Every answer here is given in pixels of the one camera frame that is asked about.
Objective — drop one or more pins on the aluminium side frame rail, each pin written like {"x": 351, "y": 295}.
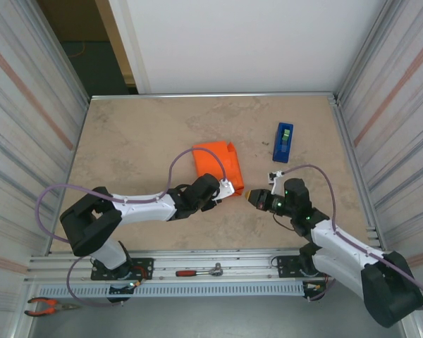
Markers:
{"x": 350, "y": 141}

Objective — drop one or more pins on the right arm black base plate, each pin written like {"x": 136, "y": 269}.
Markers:
{"x": 285, "y": 267}

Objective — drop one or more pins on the green tape roll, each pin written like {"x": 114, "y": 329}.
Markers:
{"x": 286, "y": 135}

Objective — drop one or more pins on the blue tape dispenser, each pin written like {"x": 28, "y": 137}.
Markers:
{"x": 280, "y": 153}

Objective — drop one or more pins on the orange wrapping paper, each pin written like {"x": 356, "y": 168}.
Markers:
{"x": 206, "y": 165}

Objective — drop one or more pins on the yellow power connector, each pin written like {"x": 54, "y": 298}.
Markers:
{"x": 317, "y": 287}
{"x": 136, "y": 282}

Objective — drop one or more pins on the wide aluminium frame rail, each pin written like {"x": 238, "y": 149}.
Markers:
{"x": 250, "y": 262}

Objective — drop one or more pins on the narrow aluminium frame rail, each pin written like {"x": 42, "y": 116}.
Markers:
{"x": 215, "y": 95}

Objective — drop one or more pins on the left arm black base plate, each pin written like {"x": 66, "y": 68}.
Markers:
{"x": 148, "y": 262}

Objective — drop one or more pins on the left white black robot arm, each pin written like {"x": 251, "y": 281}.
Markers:
{"x": 91, "y": 222}

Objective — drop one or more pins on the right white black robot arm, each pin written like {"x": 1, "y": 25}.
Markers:
{"x": 391, "y": 292}

